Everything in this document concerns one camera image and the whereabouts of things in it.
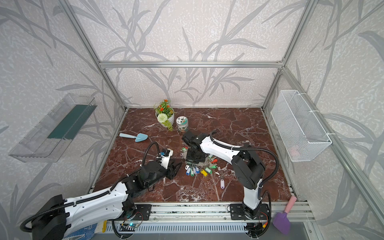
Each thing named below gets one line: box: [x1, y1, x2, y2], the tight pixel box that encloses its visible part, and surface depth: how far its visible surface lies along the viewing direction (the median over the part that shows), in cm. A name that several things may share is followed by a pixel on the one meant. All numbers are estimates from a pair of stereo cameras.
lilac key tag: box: [220, 178, 225, 190], surface depth 84 cm
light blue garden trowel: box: [119, 133, 149, 143], surface depth 104 cm
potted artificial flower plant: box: [154, 99, 175, 132], surface depth 101 cm
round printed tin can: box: [176, 116, 189, 133], surface depth 104 cm
